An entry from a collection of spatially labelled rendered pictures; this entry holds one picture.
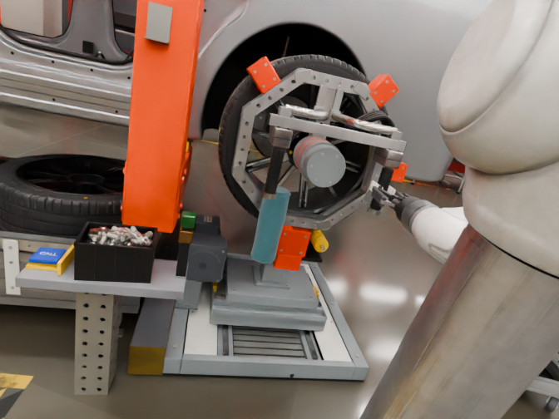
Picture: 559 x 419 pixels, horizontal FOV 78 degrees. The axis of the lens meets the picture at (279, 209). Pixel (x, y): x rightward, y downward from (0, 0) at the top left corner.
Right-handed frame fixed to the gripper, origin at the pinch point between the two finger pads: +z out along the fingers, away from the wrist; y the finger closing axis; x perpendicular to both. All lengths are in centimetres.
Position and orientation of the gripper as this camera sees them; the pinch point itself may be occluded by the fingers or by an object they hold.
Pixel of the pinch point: (382, 189)
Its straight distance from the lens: 111.2
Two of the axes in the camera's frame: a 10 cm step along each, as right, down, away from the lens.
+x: 2.1, -9.2, -3.4
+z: -1.6, -3.7, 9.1
